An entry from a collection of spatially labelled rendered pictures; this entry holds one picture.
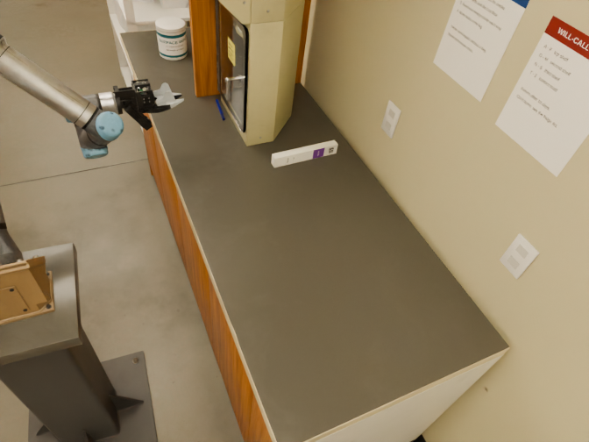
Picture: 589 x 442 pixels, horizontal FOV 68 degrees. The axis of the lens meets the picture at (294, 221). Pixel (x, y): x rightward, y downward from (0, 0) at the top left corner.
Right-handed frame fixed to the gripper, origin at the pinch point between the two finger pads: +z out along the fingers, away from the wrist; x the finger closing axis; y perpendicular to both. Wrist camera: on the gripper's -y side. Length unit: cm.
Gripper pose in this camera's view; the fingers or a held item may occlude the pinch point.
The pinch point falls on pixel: (179, 99)
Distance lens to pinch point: 158.6
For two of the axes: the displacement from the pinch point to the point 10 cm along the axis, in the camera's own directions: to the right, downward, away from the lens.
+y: 1.0, -6.6, -7.4
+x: -4.1, -7.1, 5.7
